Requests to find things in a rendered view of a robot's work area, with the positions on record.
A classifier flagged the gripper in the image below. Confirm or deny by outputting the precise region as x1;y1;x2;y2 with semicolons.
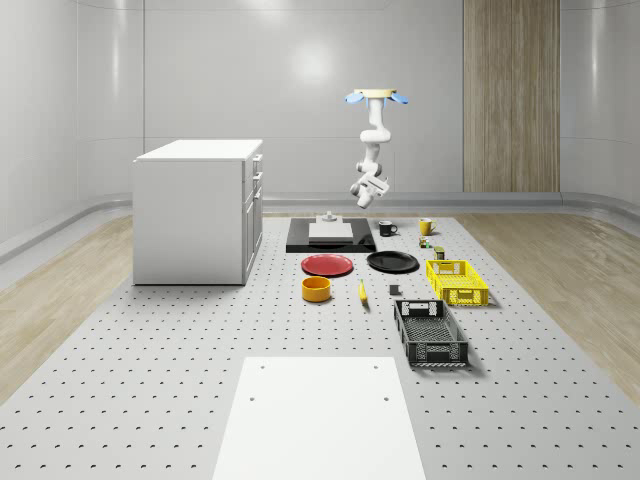
359;172;392;200

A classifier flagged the black plate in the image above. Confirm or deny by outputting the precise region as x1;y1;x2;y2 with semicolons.
366;250;420;274

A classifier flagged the drone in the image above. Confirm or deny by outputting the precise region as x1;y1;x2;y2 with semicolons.
343;88;410;107

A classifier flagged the red plate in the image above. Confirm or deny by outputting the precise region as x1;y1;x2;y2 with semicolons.
300;253;355;277

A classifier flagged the yellow bowl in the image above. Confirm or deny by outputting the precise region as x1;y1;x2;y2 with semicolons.
301;276;333;304

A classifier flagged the yellow basket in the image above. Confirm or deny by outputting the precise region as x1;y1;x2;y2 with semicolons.
425;259;491;307

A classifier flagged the dark grey basket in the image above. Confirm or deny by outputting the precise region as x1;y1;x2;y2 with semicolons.
393;298;472;369

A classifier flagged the white cabinet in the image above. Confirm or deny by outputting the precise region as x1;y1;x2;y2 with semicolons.
132;139;265;287

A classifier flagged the white board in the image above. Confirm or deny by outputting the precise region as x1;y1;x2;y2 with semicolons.
212;356;428;480

